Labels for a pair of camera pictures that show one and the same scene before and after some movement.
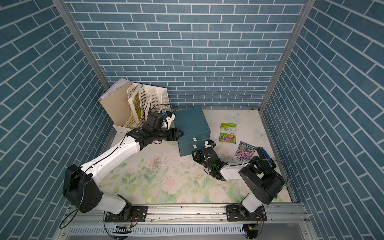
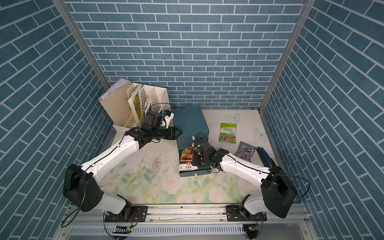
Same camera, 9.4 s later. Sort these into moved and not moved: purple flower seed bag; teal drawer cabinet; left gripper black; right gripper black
Moved: right gripper black
Not moved: left gripper black; teal drawer cabinet; purple flower seed bag
